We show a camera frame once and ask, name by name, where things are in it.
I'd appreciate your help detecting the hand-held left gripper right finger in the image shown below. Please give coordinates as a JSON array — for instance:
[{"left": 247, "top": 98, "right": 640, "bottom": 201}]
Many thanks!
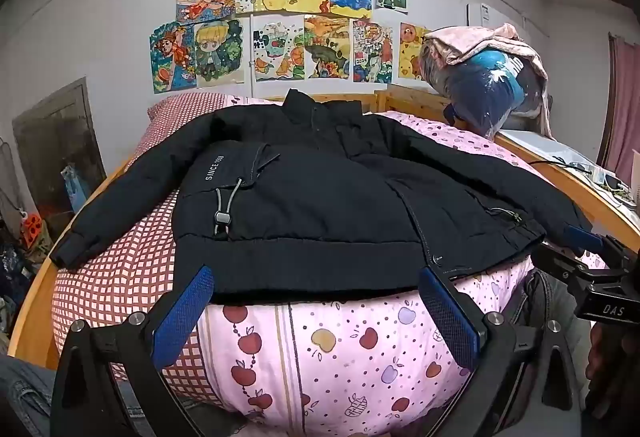
[{"left": 417, "top": 266, "right": 583, "bottom": 437}]

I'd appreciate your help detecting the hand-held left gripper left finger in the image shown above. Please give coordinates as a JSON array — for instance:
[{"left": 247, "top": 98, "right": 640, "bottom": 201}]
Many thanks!
[{"left": 50, "top": 264, "right": 216, "bottom": 437}]

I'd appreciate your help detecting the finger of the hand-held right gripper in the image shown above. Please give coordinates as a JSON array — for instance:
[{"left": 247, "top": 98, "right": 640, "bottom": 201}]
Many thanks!
[
  {"left": 537, "top": 241, "right": 603, "bottom": 289},
  {"left": 564, "top": 224, "right": 608, "bottom": 263}
]

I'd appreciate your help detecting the black padded jacket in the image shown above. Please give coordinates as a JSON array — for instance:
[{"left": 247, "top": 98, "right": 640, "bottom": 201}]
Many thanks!
[{"left": 50, "top": 88, "right": 596, "bottom": 305}]

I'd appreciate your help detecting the pile of clothes and bags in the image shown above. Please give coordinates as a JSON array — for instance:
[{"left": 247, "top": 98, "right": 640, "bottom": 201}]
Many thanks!
[{"left": 0, "top": 217, "right": 53, "bottom": 343}]

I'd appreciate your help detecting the person's right hand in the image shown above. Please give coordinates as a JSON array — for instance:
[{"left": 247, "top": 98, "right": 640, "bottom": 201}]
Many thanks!
[{"left": 586, "top": 323, "right": 626, "bottom": 388}]

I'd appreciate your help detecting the pink apple and checked quilt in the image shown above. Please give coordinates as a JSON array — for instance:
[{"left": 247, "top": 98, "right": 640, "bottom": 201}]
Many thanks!
[{"left": 52, "top": 92, "right": 608, "bottom": 437}]

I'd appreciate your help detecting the pink curtain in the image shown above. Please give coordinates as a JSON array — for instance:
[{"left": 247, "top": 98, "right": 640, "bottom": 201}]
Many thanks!
[{"left": 602, "top": 32, "right": 640, "bottom": 188}]

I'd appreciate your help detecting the blue hanging bag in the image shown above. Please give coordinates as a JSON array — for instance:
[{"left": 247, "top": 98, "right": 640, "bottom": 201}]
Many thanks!
[{"left": 61, "top": 164, "right": 88, "bottom": 213}]

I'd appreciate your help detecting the orange spotted toy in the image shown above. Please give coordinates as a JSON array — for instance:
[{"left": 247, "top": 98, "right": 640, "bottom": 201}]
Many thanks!
[{"left": 22, "top": 212, "right": 43, "bottom": 248}]

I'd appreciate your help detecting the person's left leg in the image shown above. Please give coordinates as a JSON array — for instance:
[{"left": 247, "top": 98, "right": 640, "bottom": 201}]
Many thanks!
[{"left": 0, "top": 356, "right": 66, "bottom": 437}]

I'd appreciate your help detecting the dark metal framed panel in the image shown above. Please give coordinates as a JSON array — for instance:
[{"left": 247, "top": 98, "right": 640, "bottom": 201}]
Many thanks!
[{"left": 12, "top": 77, "right": 108, "bottom": 243}]

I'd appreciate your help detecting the plastic-wrapped bundle of bedding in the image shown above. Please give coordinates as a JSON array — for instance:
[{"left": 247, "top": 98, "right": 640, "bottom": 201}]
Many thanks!
[{"left": 425, "top": 22, "right": 556, "bottom": 138}]

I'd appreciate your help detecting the white air conditioner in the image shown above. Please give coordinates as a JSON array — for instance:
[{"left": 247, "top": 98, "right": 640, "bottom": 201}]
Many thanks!
[{"left": 466, "top": 2, "right": 503, "bottom": 27}]

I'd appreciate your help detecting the wooden bed frame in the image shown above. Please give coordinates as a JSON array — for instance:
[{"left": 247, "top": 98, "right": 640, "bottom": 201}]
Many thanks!
[{"left": 7, "top": 84, "right": 640, "bottom": 370}]

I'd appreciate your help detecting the round wire hoop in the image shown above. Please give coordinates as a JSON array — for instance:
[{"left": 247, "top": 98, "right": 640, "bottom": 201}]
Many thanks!
[{"left": 0, "top": 137, "right": 23, "bottom": 218}]

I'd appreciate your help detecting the group of colourful wall drawings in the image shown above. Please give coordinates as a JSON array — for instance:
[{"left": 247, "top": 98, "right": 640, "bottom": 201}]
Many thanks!
[{"left": 149, "top": 0, "right": 436, "bottom": 95}]

